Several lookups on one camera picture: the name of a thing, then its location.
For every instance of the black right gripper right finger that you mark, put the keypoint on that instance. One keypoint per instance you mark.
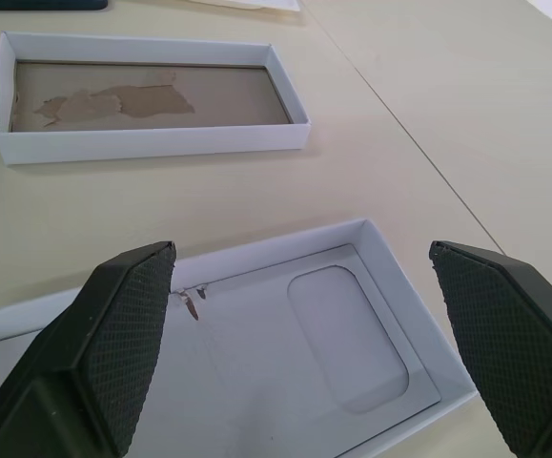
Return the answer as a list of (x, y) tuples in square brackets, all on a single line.
[(509, 343)]

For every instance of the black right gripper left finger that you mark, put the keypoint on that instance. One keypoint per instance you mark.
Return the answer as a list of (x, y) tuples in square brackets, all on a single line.
[(89, 353)]

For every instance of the white box bottom tray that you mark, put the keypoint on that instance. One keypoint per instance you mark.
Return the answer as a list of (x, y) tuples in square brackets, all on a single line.
[(256, 362)]

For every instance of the dark blue smartphone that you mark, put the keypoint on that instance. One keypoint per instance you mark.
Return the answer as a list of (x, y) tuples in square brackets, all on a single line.
[(42, 4)]

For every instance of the white box lid brown inside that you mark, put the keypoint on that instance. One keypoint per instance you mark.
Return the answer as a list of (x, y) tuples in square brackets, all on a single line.
[(128, 143)]

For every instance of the white paper sheet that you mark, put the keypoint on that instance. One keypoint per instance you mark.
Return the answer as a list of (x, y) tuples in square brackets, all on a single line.
[(266, 4)]

